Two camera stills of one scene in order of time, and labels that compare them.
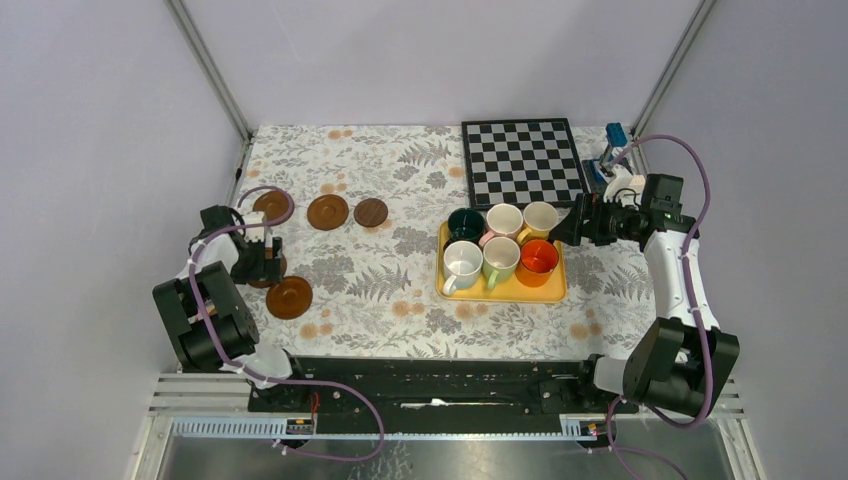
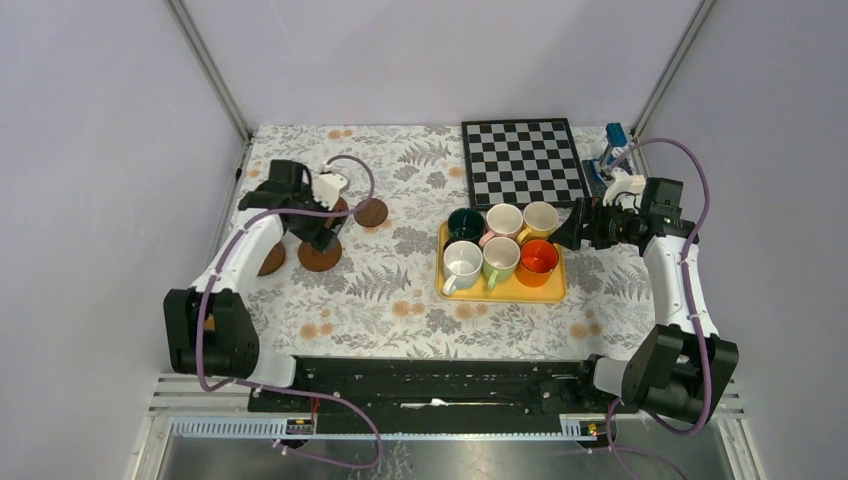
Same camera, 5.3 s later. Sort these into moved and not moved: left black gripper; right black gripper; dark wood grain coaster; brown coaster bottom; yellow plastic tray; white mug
Moved: brown coaster bottom; left black gripper
Not moved: right black gripper; dark wood grain coaster; white mug; yellow plastic tray
